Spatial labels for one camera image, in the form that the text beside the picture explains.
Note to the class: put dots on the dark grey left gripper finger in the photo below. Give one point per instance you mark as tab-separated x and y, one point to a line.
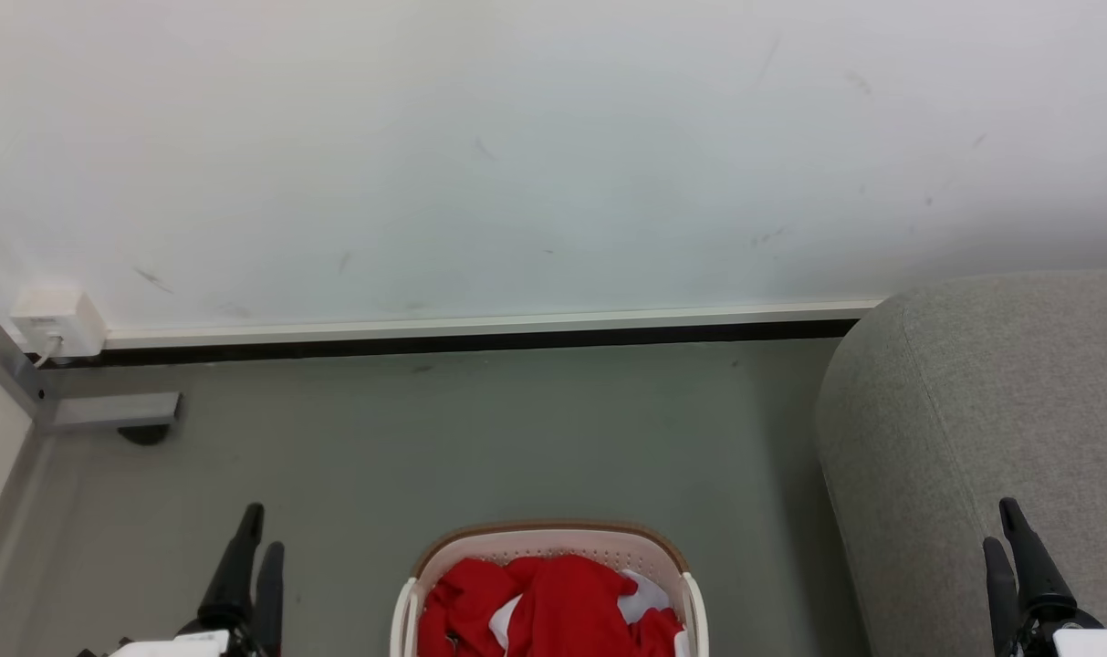
234	575
270	593

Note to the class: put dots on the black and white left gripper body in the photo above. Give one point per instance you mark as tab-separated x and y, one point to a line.
179	646

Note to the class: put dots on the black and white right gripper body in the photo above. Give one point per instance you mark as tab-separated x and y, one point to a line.
1091	643

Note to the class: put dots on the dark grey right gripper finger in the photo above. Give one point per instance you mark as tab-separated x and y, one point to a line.
1000	593
1037	570

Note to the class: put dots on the red garment with white stripes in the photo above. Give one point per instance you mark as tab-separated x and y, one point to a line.
457	607

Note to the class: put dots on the red garment with white hem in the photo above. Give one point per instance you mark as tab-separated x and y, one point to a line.
571	602

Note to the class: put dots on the grey fabric sofa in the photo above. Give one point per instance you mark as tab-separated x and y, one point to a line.
991	429

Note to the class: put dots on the cream plastic laundry basket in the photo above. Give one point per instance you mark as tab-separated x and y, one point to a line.
553	543

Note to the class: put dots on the black round frame foot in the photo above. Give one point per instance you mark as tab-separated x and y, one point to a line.
144	435

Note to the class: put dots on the grey metal frame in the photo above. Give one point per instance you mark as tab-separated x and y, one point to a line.
106	411

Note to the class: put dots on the white wall outlet box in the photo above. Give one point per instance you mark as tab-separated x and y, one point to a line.
60	321

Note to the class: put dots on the white wall baseboard strip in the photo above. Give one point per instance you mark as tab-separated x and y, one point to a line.
480	324

